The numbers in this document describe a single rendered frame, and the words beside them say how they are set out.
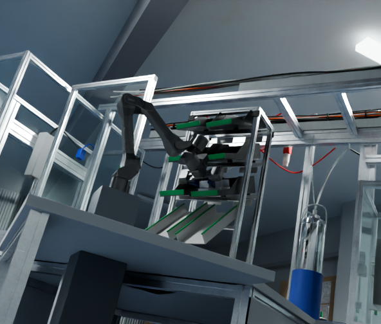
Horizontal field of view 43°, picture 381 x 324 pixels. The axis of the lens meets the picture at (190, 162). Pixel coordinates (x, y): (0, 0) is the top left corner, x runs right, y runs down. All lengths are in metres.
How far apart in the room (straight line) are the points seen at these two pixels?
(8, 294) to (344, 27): 3.10
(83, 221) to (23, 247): 0.15
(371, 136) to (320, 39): 1.08
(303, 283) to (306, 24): 1.99
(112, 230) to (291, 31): 2.85
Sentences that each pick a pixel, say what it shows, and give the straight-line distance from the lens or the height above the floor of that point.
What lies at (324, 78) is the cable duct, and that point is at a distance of 2.76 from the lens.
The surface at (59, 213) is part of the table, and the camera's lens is 1.21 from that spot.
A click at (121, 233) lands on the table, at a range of 1.23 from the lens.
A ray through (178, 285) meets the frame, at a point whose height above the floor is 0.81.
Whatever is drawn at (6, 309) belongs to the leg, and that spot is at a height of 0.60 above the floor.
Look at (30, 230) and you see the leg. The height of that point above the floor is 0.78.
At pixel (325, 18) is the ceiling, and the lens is 3.71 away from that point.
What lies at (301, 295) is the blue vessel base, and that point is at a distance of 2.52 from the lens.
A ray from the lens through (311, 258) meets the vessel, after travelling 2.56.
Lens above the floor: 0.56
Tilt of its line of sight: 23 degrees up
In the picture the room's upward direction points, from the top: 13 degrees clockwise
